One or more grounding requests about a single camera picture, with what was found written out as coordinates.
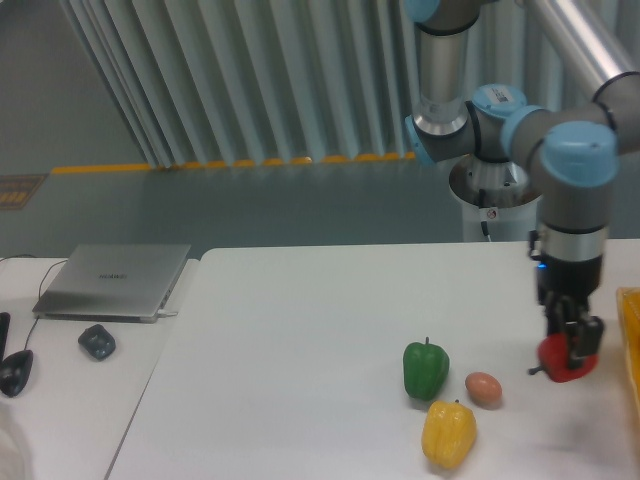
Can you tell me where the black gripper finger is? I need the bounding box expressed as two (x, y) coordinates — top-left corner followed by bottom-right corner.
(544, 294), (575, 337)
(566, 308), (604, 370)

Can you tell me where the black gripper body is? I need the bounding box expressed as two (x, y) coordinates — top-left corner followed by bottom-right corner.
(528, 228), (605, 305)

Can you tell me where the red bell pepper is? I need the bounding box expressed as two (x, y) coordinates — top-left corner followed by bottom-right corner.
(527, 333), (599, 383)

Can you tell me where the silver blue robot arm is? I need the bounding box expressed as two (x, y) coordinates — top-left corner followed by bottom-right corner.
(405, 1), (639, 383)

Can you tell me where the yellow basket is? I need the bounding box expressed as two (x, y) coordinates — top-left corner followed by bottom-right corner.
(616, 287), (640, 403)

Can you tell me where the brown egg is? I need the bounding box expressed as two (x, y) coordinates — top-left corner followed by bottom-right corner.
(465, 372), (503, 404)

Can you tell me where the green bell pepper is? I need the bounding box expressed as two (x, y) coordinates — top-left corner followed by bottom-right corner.
(402, 339), (450, 402)

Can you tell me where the yellow bell pepper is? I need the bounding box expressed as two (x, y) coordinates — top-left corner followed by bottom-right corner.
(421, 400), (477, 469)

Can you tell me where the silver laptop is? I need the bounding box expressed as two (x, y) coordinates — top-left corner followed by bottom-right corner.
(33, 244), (190, 323)

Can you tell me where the dark earbuds case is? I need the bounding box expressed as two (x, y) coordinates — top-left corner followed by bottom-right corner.
(78, 324), (117, 361)

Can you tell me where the black computer mouse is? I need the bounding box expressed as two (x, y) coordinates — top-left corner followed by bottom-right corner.
(0, 349), (34, 398)

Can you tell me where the black keyboard edge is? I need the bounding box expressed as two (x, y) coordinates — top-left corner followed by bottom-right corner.
(0, 312), (11, 361)

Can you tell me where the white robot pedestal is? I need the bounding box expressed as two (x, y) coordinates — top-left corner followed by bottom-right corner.
(449, 155), (540, 242)

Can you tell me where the black mouse cable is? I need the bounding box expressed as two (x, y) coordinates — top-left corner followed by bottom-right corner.
(0, 254), (69, 354)

